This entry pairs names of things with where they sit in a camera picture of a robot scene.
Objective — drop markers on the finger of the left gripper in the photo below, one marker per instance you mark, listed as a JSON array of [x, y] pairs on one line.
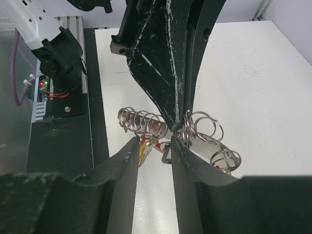
[[152, 37], [201, 20]]

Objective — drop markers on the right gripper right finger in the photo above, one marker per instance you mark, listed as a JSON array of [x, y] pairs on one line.
[[209, 201]]

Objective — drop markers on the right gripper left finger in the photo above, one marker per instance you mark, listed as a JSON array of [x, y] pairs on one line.
[[100, 201]]

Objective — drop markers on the black key tag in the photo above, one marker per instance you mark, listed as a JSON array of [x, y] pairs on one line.
[[166, 157]]

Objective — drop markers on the red handled key organizer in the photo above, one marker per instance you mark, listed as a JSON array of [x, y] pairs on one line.
[[201, 134]]

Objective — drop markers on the yellow key tag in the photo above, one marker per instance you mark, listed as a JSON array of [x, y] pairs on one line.
[[144, 151]]

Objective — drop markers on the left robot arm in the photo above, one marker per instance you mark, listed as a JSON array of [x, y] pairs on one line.
[[53, 45]]

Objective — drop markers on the right aluminium frame post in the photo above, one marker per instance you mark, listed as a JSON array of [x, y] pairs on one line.
[[261, 10]]

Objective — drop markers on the left white cable duct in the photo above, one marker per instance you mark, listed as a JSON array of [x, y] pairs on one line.
[[43, 88]]

